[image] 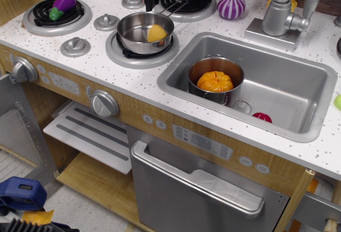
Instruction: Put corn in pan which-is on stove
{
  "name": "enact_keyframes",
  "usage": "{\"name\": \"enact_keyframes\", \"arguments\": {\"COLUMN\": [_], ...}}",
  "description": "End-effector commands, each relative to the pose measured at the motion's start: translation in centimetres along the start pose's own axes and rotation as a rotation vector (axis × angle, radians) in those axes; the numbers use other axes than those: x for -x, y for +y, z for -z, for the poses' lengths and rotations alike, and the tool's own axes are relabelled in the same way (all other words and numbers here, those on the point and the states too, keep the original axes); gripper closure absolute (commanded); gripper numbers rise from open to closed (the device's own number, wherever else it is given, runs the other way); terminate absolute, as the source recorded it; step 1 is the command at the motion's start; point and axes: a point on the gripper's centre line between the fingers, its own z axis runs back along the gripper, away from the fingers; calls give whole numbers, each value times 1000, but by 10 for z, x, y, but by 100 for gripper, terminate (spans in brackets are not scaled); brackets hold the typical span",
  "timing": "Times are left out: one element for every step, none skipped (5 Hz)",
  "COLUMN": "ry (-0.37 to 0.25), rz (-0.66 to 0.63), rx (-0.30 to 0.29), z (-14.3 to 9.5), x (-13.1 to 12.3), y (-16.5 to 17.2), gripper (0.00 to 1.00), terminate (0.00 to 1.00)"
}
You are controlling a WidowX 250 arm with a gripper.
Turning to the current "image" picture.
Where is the yellow toy corn cob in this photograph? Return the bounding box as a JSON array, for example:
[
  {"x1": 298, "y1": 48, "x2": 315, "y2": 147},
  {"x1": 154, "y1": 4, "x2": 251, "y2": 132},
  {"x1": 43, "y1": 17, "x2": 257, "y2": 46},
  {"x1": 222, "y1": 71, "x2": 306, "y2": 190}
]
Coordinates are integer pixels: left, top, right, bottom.
[{"x1": 147, "y1": 24, "x2": 168, "y2": 42}]

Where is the back right stove burner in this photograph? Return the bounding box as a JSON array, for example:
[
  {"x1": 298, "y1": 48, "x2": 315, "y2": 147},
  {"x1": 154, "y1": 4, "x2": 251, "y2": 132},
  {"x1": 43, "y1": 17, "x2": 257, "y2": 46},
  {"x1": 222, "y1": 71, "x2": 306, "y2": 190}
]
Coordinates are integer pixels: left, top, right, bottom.
[{"x1": 153, "y1": 0, "x2": 216, "y2": 23}]

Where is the stove burner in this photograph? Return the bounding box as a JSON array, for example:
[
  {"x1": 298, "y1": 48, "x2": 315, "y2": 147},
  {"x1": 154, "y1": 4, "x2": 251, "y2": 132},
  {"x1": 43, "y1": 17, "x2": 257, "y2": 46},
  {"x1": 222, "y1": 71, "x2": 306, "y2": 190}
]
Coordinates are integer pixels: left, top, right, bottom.
[
  {"x1": 23, "y1": 0, "x2": 92, "y2": 37},
  {"x1": 105, "y1": 30, "x2": 180, "y2": 69},
  {"x1": 153, "y1": 0, "x2": 216, "y2": 23}
]

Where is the front right stove burner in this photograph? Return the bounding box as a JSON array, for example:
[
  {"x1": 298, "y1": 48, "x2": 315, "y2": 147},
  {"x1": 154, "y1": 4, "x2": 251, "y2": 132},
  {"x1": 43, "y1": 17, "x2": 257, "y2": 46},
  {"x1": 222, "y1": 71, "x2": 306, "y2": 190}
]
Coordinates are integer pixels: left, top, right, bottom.
[{"x1": 105, "y1": 30, "x2": 180, "y2": 69}]

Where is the front left stove burner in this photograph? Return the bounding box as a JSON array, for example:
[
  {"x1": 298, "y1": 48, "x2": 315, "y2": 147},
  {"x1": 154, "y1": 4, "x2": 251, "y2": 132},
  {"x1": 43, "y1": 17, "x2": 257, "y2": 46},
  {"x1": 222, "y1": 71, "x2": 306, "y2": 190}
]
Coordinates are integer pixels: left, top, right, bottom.
[{"x1": 23, "y1": 0, "x2": 92, "y2": 37}]

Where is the grey countertop knob back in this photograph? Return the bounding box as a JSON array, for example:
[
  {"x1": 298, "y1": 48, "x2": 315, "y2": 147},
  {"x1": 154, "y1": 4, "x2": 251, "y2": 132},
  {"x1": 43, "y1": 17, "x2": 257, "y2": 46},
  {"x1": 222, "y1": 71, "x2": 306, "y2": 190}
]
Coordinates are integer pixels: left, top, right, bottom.
[{"x1": 121, "y1": 0, "x2": 145, "y2": 10}]

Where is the grey countertop knob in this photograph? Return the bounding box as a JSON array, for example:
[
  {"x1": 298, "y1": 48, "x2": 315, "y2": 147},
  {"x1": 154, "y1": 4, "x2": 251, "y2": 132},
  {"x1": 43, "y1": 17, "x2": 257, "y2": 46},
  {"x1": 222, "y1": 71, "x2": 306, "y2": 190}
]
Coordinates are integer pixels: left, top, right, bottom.
[
  {"x1": 60, "y1": 37, "x2": 91, "y2": 57},
  {"x1": 94, "y1": 13, "x2": 120, "y2": 31},
  {"x1": 121, "y1": 0, "x2": 145, "y2": 10}
]

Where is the small steel saucepan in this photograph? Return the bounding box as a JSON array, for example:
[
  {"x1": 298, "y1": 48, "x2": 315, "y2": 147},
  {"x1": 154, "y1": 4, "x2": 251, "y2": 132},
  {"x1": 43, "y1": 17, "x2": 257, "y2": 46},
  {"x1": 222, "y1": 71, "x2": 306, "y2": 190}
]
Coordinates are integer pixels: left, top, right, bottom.
[{"x1": 117, "y1": 12, "x2": 174, "y2": 54}]

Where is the grey countertop knob middle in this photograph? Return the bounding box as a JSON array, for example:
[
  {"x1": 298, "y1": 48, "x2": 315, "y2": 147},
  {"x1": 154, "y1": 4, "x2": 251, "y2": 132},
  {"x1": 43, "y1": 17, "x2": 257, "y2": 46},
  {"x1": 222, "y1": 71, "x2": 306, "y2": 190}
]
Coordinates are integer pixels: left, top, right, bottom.
[{"x1": 94, "y1": 13, "x2": 120, "y2": 31}]

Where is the purple toy eggplant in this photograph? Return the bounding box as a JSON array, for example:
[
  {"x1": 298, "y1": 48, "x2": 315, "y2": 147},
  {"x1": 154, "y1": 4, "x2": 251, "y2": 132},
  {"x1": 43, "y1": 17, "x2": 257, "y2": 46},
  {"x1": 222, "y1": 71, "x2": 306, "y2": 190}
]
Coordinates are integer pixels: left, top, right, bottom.
[{"x1": 49, "y1": 0, "x2": 77, "y2": 21}]

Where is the grey countertop knob front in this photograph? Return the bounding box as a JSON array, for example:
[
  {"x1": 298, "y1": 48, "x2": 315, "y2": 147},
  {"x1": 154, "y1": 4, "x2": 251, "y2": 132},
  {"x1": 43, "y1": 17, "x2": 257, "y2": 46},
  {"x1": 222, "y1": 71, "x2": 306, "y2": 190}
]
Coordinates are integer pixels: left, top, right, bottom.
[{"x1": 60, "y1": 37, "x2": 91, "y2": 57}]

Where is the purple striped toy onion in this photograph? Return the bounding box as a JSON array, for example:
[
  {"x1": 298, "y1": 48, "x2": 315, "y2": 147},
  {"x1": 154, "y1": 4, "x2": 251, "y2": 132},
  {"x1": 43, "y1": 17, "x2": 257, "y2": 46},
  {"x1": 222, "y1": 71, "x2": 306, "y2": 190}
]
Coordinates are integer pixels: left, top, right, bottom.
[{"x1": 217, "y1": 0, "x2": 246, "y2": 19}]

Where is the steel pot in sink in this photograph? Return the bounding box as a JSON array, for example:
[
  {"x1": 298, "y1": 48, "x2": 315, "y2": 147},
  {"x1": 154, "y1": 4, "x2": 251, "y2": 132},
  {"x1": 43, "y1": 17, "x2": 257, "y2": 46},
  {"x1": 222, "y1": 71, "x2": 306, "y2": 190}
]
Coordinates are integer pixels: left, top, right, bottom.
[{"x1": 188, "y1": 54, "x2": 245, "y2": 107}]

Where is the right oven dial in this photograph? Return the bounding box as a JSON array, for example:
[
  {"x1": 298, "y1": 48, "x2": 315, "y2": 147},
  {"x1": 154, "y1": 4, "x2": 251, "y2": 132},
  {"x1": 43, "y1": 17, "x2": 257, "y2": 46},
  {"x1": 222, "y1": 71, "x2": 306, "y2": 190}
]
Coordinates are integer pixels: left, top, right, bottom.
[{"x1": 90, "y1": 89, "x2": 119, "y2": 118}]

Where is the oven dial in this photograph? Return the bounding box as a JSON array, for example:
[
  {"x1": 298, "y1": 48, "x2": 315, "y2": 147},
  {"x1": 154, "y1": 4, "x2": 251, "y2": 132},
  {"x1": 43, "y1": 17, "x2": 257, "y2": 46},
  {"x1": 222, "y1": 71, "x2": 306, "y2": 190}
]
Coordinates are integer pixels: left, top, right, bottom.
[
  {"x1": 90, "y1": 89, "x2": 119, "y2": 118},
  {"x1": 12, "y1": 56, "x2": 38, "y2": 82}
]

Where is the orange toy pumpkin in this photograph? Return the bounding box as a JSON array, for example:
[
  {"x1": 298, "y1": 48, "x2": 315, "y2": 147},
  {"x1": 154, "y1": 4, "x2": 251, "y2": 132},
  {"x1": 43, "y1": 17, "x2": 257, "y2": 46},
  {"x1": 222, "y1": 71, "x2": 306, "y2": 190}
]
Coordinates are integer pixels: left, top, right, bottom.
[{"x1": 197, "y1": 71, "x2": 234, "y2": 93}]

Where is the left oven dial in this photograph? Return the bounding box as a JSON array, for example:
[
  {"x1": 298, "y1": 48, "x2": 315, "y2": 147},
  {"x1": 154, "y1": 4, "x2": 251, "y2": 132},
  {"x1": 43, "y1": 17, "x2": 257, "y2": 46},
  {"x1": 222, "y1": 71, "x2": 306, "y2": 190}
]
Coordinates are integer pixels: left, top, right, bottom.
[{"x1": 12, "y1": 56, "x2": 38, "y2": 82}]

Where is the silver toy faucet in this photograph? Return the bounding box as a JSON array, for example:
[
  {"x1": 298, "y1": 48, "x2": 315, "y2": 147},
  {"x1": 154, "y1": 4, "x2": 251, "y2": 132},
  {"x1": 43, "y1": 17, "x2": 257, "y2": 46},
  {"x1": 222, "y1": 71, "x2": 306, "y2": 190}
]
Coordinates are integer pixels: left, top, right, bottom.
[{"x1": 245, "y1": 0, "x2": 320, "y2": 52}]

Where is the white oven rack shelf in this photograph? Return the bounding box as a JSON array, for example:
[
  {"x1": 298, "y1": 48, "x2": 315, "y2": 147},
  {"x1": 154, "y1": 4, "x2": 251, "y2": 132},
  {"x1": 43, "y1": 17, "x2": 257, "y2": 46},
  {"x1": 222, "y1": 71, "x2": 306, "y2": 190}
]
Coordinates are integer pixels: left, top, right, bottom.
[{"x1": 43, "y1": 101, "x2": 132, "y2": 175}]

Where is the yellow toy behind faucet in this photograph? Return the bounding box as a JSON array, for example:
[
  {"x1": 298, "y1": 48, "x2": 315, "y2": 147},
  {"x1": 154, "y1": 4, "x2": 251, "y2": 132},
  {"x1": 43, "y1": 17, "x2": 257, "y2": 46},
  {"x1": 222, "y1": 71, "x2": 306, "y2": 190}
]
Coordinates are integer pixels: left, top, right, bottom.
[{"x1": 266, "y1": 0, "x2": 297, "y2": 13}]

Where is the grey toy sink basin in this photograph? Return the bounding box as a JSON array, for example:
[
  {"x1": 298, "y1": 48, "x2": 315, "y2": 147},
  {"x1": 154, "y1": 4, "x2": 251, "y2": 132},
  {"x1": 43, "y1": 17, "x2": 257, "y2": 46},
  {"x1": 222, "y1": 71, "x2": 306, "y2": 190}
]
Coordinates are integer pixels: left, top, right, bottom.
[{"x1": 157, "y1": 32, "x2": 337, "y2": 142}]

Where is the red toy vegetable in sink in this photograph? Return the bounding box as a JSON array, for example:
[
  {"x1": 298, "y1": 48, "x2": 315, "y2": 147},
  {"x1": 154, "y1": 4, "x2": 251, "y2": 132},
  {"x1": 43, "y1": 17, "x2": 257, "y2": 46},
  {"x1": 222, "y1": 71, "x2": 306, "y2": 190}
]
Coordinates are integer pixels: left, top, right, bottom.
[{"x1": 253, "y1": 112, "x2": 272, "y2": 123}]

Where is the open oven door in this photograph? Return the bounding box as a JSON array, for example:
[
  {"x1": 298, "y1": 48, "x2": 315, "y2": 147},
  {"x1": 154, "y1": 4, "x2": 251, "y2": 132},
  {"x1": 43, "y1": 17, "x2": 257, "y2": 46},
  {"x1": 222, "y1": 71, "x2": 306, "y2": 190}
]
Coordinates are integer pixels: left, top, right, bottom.
[{"x1": 1, "y1": 73, "x2": 57, "y2": 186}]

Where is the silver dishwasher door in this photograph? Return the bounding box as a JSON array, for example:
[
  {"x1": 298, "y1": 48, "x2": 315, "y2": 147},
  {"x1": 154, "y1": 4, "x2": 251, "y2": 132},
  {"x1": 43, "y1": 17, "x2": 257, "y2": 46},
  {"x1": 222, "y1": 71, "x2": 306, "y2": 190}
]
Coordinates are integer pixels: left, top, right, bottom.
[{"x1": 127, "y1": 127, "x2": 289, "y2": 231}]

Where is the green toy at right edge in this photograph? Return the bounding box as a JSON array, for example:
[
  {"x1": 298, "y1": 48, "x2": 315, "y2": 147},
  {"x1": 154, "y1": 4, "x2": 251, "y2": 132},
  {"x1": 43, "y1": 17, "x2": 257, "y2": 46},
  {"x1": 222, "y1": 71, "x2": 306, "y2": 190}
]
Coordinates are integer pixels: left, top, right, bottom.
[{"x1": 334, "y1": 95, "x2": 341, "y2": 111}]

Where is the blue clamp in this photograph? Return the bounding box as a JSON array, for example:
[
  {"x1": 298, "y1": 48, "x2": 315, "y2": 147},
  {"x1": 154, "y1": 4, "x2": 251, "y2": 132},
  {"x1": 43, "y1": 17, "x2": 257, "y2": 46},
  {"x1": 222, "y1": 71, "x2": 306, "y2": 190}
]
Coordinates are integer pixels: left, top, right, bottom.
[{"x1": 1, "y1": 177, "x2": 47, "y2": 211}]

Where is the black ribbed device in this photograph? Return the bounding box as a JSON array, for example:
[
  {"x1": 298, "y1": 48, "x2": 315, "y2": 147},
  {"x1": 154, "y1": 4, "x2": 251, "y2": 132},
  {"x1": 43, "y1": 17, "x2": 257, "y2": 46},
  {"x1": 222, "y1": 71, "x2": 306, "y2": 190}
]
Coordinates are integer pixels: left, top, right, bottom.
[{"x1": 1, "y1": 219, "x2": 79, "y2": 232}]

